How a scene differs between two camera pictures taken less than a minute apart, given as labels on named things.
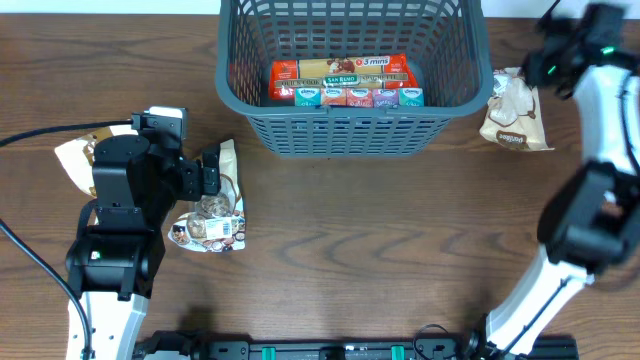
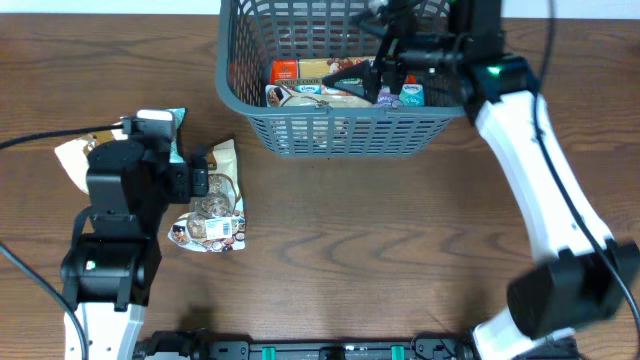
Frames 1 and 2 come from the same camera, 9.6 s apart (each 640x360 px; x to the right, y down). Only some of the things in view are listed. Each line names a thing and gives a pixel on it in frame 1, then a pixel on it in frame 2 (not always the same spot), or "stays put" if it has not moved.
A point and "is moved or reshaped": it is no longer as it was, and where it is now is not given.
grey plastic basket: (445, 40) stays put
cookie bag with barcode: (218, 222) stays put
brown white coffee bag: (77, 156) stays put
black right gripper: (537, 71) → (390, 57)
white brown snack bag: (514, 117) is moved or reshaped
